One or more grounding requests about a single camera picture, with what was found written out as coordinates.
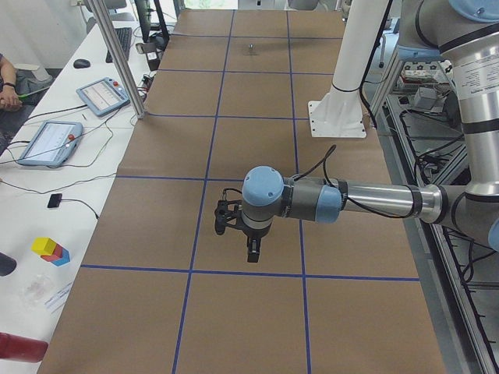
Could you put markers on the black keyboard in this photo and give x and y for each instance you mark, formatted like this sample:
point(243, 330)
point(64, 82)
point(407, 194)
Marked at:
point(124, 35)

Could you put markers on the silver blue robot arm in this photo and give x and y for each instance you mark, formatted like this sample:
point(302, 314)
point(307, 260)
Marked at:
point(466, 34)

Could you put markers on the seated person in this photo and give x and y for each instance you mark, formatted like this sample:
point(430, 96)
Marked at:
point(10, 103)

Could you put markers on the red cylinder bottle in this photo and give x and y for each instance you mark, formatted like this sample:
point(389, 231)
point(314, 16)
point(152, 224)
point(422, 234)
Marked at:
point(22, 349)

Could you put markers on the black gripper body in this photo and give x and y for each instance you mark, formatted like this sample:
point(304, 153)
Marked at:
point(253, 234)

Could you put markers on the red wooden block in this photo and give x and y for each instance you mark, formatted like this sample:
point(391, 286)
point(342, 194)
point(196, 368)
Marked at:
point(56, 254)

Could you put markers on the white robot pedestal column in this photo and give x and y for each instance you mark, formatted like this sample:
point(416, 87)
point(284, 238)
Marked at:
point(340, 114)

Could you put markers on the clear plastic bag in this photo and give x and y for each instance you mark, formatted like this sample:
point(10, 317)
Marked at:
point(36, 290)

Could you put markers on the aluminium frame post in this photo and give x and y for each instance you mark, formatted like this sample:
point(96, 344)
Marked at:
point(100, 12)

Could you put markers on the small black box device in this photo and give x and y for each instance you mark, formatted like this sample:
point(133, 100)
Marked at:
point(54, 200)

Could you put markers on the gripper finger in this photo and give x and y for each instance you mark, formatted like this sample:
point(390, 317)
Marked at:
point(255, 250)
point(249, 246)

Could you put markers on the blue wooden block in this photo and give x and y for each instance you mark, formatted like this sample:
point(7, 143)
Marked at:
point(65, 258)

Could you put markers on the far teach pendant tablet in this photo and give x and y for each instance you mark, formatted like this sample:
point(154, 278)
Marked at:
point(103, 96)

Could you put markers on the black computer mouse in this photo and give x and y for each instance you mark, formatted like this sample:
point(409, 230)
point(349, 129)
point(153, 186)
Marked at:
point(81, 63)

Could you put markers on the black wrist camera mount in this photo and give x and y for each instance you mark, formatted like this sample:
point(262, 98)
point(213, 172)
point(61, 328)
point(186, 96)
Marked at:
point(228, 213)

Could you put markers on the near teach pendant tablet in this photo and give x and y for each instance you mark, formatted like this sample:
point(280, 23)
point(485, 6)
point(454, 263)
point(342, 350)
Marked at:
point(52, 144)

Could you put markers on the teach pendant tablet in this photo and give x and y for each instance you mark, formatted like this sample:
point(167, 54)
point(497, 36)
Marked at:
point(103, 96)
point(52, 144)

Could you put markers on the yellow wooden block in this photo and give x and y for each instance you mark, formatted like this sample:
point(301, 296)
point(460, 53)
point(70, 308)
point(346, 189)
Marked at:
point(43, 246)

